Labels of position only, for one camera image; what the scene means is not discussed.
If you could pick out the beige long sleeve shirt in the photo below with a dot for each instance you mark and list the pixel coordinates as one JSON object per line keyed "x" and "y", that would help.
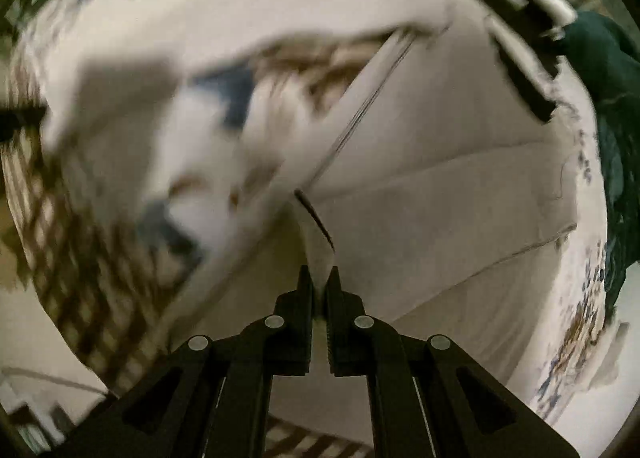
{"x": 237, "y": 140}

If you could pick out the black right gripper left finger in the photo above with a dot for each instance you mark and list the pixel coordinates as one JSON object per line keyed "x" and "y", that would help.
{"x": 209, "y": 398}

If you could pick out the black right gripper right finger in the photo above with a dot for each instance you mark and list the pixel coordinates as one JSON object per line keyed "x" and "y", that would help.
{"x": 429, "y": 398}

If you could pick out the floral bed sheet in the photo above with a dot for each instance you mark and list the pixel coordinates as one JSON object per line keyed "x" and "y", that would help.
{"x": 75, "y": 271}

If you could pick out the dark green plush blanket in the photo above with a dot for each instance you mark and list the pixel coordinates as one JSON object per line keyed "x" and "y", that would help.
{"x": 607, "y": 61}

